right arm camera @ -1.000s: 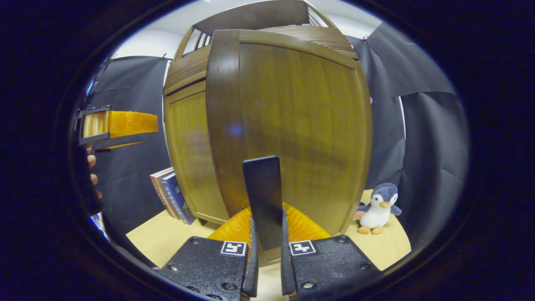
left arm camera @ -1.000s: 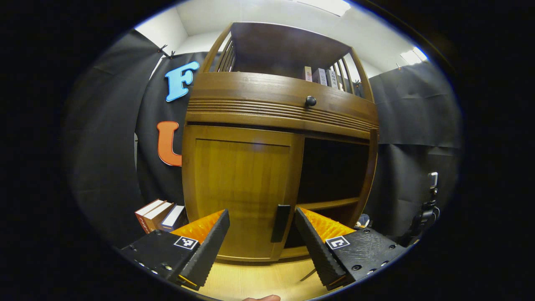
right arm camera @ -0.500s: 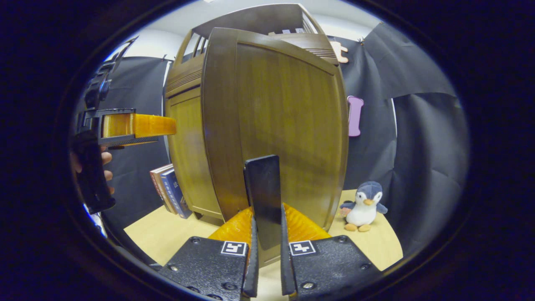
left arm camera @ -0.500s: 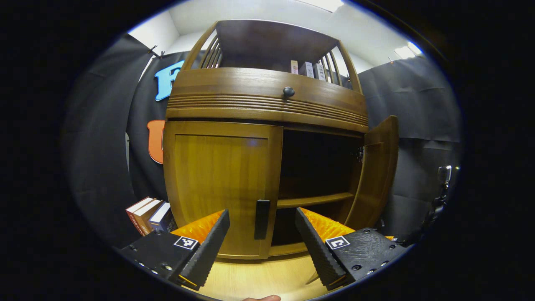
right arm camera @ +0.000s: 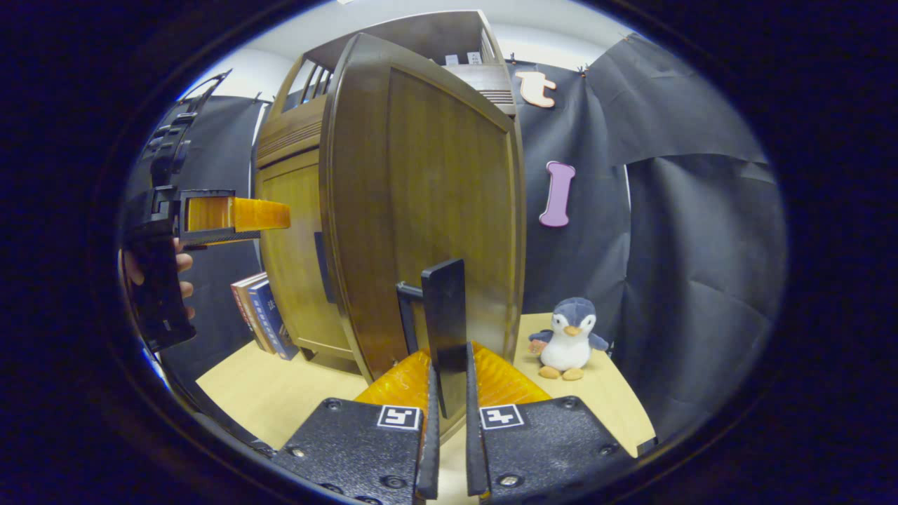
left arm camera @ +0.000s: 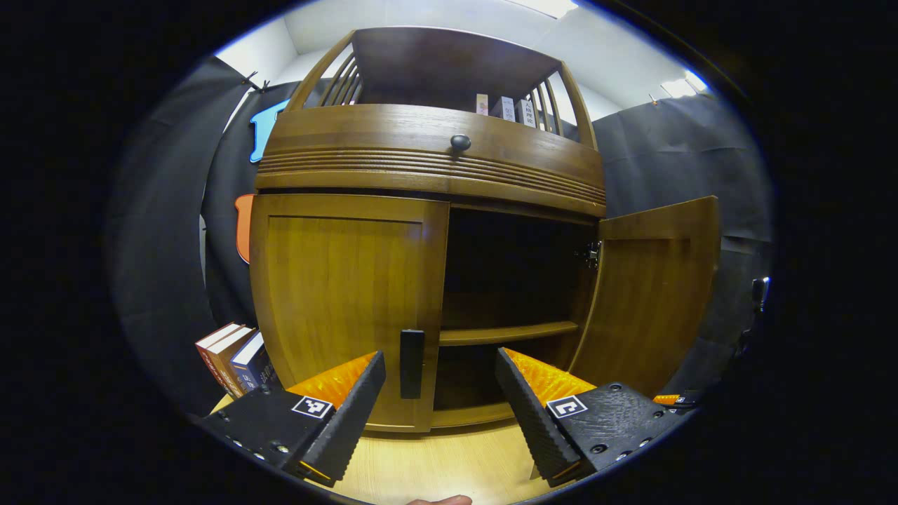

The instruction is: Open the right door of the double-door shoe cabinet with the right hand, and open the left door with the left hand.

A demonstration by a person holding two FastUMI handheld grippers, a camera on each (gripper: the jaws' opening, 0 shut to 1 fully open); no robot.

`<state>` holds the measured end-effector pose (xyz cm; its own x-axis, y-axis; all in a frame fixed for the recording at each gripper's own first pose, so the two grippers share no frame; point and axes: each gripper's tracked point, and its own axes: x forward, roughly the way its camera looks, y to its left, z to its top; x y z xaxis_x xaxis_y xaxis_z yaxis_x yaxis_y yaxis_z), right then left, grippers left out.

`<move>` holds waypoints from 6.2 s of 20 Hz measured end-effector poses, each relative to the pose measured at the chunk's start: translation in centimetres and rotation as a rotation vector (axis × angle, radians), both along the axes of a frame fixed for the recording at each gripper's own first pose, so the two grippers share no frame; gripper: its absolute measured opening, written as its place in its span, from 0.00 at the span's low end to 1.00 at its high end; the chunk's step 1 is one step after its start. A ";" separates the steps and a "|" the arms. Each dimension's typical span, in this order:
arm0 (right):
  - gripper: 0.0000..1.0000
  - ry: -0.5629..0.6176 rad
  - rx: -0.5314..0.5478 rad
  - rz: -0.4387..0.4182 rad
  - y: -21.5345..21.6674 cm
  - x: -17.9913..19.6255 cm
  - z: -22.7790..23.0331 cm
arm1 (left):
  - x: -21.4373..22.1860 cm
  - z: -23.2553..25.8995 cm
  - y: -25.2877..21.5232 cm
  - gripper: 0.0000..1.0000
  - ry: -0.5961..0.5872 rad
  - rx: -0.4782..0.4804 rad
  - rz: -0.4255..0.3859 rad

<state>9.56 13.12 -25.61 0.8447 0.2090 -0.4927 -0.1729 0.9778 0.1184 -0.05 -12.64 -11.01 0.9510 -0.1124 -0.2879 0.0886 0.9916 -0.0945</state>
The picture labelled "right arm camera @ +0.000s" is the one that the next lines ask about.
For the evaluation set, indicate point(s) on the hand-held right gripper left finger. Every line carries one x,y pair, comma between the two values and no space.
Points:
429,456

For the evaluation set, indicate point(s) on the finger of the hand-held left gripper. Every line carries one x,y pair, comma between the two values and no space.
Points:
238,214
172,137

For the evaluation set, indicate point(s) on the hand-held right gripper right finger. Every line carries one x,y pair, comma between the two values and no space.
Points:
474,456

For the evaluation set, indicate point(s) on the wooden shoe cabinet door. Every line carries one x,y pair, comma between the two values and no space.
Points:
435,175
295,231

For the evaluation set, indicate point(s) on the wooden double-door shoe cabinet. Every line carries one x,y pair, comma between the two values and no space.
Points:
421,31

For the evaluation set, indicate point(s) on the red book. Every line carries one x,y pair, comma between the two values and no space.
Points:
236,298

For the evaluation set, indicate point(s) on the brown book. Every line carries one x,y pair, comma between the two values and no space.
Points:
246,308

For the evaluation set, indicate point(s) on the blue book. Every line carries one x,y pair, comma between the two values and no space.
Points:
270,322

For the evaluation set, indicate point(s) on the grey penguin plush toy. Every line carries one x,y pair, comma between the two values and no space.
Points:
570,344

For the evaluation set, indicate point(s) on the black backdrop cloth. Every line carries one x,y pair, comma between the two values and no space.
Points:
701,245

